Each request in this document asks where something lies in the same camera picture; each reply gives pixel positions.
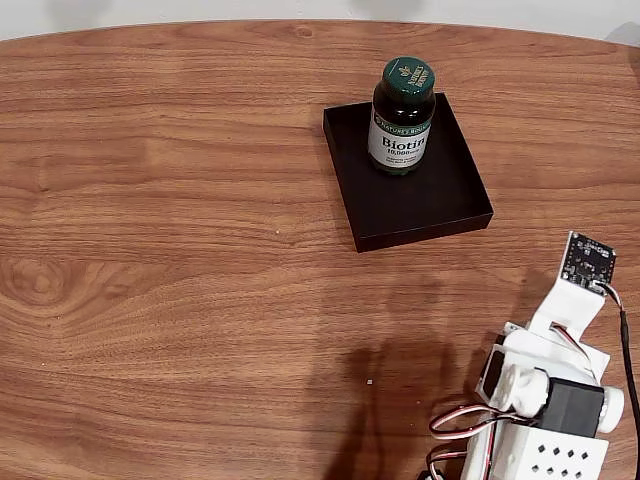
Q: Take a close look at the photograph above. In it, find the green Biotin pill bottle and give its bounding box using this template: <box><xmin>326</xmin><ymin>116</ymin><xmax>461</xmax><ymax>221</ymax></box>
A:
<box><xmin>367</xmin><ymin>55</ymin><xmax>437</xmax><ymax>176</ymax></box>

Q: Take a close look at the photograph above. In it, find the shallow black cardboard box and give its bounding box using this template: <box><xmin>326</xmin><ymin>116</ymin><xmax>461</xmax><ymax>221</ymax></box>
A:
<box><xmin>322</xmin><ymin>92</ymin><xmax>495</xmax><ymax>254</ymax></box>

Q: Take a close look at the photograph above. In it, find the red white black servo cable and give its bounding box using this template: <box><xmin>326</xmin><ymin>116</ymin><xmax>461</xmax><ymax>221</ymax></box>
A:
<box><xmin>549</xmin><ymin>323</ymin><xmax>594</xmax><ymax>361</ymax></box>
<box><xmin>428</xmin><ymin>405</ymin><xmax>507</xmax><ymax>442</ymax></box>

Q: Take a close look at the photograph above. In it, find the black camera cable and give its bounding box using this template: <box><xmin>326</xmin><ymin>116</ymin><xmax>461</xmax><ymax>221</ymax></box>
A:
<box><xmin>594</xmin><ymin>282</ymin><xmax>640</xmax><ymax>451</ymax></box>

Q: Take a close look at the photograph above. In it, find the black camera circuit board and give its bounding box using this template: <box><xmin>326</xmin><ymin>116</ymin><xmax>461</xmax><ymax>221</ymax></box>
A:
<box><xmin>558</xmin><ymin>230</ymin><xmax>617</xmax><ymax>294</ymax></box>

